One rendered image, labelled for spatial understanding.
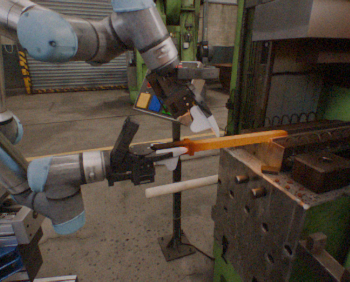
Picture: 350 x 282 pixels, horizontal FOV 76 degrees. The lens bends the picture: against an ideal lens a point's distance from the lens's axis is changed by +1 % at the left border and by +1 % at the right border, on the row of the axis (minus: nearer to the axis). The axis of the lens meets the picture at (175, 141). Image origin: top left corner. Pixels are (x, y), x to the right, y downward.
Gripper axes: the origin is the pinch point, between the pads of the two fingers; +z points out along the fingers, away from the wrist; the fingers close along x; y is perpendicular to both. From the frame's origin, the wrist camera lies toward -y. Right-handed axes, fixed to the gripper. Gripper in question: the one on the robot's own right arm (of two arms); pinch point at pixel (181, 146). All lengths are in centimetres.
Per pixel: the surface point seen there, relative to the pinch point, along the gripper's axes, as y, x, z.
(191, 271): 100, -38, 23
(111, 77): 52, -790, 47
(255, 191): 12.3, 9.4, 18.2
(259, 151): 6.2, -1.8, 27.7
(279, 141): 1.1, 3.4, 29.8
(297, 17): -31.1, 4.3, 27.4
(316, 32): -27.8, 7.8, 30.4
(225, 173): 17.7, -10.5, 21.8
